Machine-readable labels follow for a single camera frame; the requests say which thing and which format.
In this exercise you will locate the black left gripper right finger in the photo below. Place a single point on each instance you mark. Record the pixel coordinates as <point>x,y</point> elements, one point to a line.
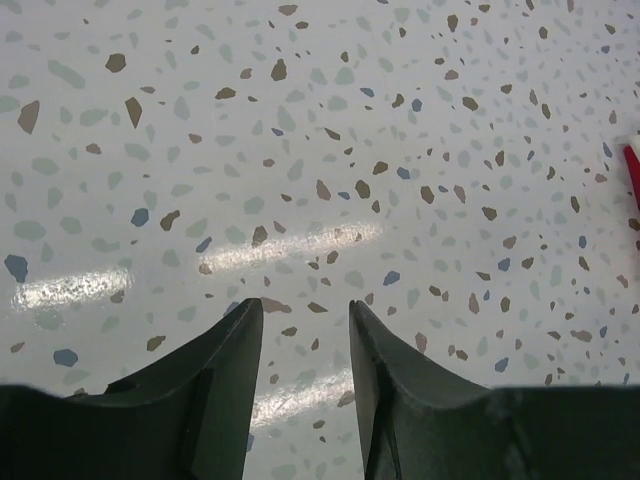
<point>416,419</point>

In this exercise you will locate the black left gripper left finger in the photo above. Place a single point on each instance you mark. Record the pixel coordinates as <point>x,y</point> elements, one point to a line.
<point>185,416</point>

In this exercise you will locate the red folded t shirt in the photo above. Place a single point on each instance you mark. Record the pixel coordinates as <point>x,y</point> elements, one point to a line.
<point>631,153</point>

